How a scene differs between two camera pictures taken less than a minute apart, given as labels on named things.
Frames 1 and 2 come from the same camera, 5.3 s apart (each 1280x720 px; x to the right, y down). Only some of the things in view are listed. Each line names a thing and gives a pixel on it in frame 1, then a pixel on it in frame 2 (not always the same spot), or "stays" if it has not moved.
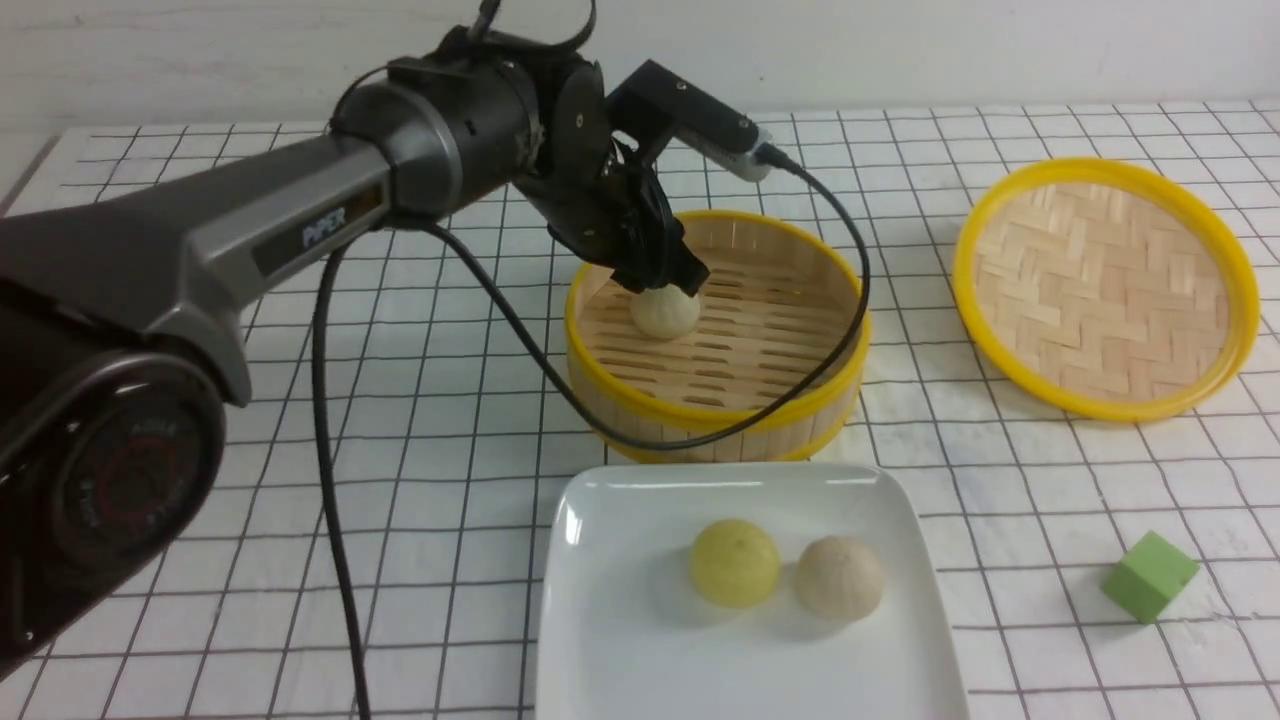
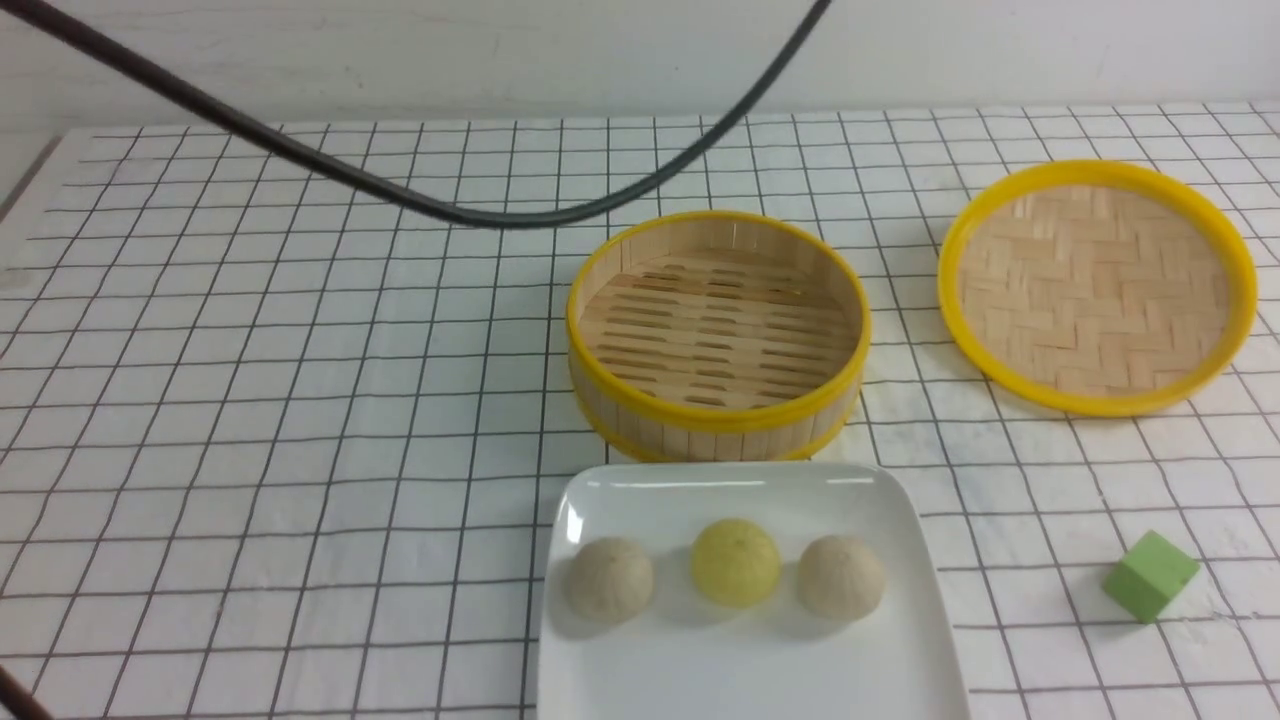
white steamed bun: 664,311 → 607,580
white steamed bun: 838,577 stays
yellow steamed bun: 735,563 stays
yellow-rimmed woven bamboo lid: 1105,289 stays
